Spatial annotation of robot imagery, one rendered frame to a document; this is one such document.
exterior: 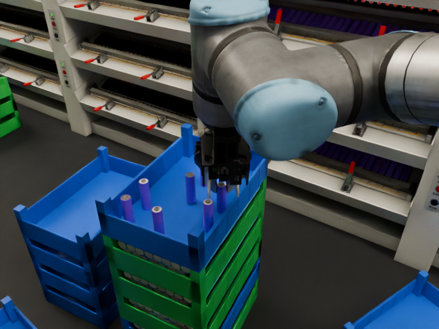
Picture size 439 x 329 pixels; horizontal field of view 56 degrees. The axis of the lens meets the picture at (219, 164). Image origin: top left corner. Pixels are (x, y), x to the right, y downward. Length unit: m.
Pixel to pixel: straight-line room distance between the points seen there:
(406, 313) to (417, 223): 0.23
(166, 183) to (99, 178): 0.36
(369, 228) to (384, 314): 0.28
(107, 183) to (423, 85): 0.91
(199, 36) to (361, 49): 0.17
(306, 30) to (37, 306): 1.02
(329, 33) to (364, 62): 0.71
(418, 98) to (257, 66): 0.15
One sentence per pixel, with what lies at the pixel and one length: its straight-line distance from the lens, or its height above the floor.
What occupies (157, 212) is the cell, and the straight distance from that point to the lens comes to 0.70.
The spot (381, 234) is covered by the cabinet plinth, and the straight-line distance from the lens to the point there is 1.36.
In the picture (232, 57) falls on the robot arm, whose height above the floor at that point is 0.77.
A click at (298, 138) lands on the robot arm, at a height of 0.72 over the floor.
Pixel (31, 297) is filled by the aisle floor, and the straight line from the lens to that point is 1.27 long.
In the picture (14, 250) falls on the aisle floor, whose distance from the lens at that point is 1.42.
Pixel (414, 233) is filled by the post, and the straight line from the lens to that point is 1.27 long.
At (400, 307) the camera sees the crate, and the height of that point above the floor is 0.00.
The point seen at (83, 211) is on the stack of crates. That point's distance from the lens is 1.09.
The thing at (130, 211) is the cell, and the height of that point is 0.44.
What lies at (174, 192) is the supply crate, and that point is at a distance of 0.84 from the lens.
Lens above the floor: 0.92
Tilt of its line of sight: 34 degrees down
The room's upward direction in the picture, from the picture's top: straight up
